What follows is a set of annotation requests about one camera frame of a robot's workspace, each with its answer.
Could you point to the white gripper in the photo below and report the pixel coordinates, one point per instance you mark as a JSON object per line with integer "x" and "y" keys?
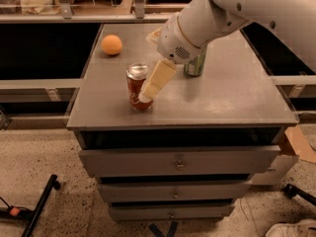
{"x": 173, "y": 41}

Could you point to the red coke can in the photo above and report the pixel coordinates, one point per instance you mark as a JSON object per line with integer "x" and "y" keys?
{"x": 135, "y": 76}

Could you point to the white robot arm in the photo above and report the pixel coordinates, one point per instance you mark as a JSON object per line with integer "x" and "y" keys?
{"x": 293, "y": 22}

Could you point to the green soda can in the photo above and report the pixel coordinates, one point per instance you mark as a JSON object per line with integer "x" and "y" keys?
{"x": 195, "y": 67}

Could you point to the orange fruit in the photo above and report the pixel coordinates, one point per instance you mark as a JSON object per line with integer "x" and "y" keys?
{"x": 111, "y": 45}

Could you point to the grey drawer cabinet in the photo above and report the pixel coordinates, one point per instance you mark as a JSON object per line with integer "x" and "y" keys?
{"x": 233, "y": 103}

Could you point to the top grey drawer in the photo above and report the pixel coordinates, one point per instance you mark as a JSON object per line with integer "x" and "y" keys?
{"x": 174, "y": 161}

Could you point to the grey drawer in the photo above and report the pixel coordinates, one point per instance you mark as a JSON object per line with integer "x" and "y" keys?
{"x": 199, "y": 190}
{"x": 174, "y": 161}
{"x": 170, "y": 212}

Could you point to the middle grey drawer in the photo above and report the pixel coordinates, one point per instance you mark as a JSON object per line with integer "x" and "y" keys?
{"x": 199, "y": 190}

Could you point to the brown cardboard piece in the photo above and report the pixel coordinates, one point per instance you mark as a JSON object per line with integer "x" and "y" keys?
{"x": 300, "y": 144}

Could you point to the bottom grey drawer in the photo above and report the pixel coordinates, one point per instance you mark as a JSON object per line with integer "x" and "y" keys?
{"x": 170, "y": 212}

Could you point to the black stand leg right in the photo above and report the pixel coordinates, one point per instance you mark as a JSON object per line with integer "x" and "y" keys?
{"x": 290, "y": 191}

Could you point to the black stand leg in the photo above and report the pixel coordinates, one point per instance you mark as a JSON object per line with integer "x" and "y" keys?
{"x": 290, "y": 191}
{"x": 29, "y": 217}

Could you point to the black stand leg left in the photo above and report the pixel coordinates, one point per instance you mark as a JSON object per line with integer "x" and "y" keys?
{"x": 29, "y": 217}

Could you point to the white shoe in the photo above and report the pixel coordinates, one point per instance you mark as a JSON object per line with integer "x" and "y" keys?
{"x": 303, "y": 228}

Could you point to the metal railing frame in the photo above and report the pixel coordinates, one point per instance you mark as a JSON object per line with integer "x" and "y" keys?
{"x": 87, "y": 11}

